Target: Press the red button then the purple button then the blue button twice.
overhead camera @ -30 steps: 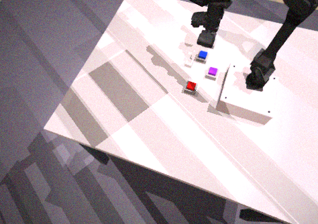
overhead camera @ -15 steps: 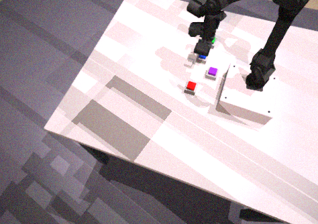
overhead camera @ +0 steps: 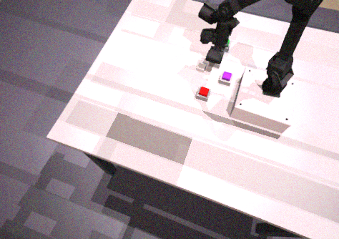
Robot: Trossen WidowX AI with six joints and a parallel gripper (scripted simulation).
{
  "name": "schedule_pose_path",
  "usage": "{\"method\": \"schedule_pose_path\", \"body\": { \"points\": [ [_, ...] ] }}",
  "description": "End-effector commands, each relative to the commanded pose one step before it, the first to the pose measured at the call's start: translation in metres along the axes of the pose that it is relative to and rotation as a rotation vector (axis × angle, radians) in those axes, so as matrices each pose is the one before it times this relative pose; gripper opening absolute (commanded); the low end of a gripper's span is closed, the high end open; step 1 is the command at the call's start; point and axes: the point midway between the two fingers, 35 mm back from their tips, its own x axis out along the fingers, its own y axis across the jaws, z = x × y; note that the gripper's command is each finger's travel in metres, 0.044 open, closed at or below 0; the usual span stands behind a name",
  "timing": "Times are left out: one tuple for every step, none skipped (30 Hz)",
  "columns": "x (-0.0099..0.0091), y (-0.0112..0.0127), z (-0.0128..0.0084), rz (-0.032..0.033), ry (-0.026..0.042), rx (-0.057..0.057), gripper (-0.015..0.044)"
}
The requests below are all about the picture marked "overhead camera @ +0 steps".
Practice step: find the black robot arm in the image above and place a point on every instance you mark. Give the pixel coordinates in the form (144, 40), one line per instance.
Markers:
(279, 69)

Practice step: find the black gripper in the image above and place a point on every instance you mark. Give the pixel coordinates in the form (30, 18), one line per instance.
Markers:
(216, 52)

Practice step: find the purple button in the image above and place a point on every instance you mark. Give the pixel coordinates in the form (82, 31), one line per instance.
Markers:
(225, 78)

